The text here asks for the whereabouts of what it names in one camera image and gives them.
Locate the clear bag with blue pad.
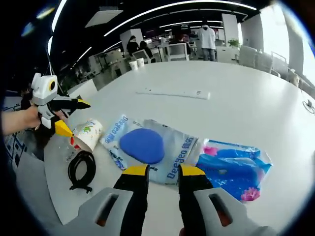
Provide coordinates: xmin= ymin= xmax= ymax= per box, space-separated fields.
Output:
xmin=99 ymin=114 xmax=200 ymax=185

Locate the small wire item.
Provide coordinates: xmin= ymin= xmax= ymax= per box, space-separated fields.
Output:
xmin=302 ymin=98 xmax=315 ymax=114

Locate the green potted plant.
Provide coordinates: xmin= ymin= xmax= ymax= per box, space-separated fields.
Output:
xmin=227 ymin=38 xmax=241 ymax=49

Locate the paper cup with leaf print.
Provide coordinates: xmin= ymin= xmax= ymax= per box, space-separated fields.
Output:
xmin=72 ymin=118 xmax=104 ymax=152

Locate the clear water bottle red label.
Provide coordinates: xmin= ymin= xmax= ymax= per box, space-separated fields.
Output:
xmin=56 ymin=135 xmax=83 ymax=163

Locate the white tabletop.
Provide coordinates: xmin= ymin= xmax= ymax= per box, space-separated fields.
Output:
xmin=44 ymin=60 xmax=315 ymax=236

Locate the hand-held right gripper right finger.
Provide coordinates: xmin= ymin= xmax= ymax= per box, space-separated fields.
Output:
xmin=177 ymin=164 xmax=249 ymax=236

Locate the white power strip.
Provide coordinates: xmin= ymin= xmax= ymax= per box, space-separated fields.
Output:
xmin=135 ymin=89 xmax=211 ymax=100

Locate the white lounge chair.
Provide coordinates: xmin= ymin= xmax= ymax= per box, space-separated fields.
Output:
xmin=240 ymin=46 xmax=259 ymax=67
xmin=255 ymin=52 xmax=274 ymax=74

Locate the blue plastic packet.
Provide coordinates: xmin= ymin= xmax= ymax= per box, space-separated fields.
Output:
xmin=195 ymin=139 xmax=273 ymax=203

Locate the person's left hand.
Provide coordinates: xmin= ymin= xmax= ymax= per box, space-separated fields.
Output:
xmin=23 ymin=105 xmax=42 ymax=130

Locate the white mesh office chair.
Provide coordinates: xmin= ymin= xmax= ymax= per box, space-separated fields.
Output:
xmin=166 ymin=43 xmax=190 ymax=61
xmin=132 ymin=49 xmax=151 ymax=65

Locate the black cable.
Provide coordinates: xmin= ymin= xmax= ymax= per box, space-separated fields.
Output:
xmin=67 ymin=149 xmax=96 ymax=194

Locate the large bright window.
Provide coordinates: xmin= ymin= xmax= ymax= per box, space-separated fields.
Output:
xmin=260 ymin=7 xmax=315 ymax=74

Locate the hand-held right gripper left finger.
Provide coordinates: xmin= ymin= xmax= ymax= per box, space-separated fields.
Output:
xmin=78 ymin=164 xmax=151 ymax=236

